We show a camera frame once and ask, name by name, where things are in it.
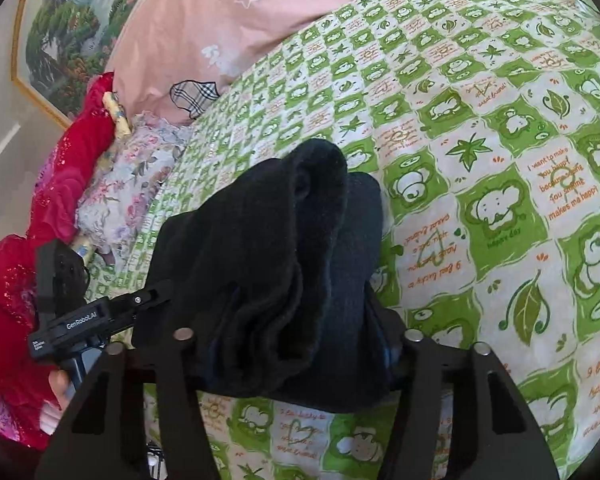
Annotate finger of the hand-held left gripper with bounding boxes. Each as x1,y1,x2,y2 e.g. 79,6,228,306
109,281,174,333

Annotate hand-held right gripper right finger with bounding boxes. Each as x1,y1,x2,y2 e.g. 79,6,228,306
377,330,556,480

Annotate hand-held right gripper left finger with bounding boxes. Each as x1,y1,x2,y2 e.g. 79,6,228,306
34,327,221,480

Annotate black pants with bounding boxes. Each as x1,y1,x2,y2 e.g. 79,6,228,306
132,139,396,413

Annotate person's left hand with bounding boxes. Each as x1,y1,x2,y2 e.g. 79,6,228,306
40,370,79,433

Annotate red sequined garment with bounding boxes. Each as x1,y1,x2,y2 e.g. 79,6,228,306
0,72,116,451

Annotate floral ruffled cloth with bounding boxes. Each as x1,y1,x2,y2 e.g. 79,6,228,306
75,112,193,266

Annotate yellow printed cloth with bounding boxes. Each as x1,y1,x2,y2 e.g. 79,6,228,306
72,91,132,262

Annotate green printed bedsheet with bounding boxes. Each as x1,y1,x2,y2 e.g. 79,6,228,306
80,0,600,480

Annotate pink quilt with plaid hearts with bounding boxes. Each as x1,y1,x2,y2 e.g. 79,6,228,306
105,0,431,126

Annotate framed landscape wall painting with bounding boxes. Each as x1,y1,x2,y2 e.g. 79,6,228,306
11,0,153,128

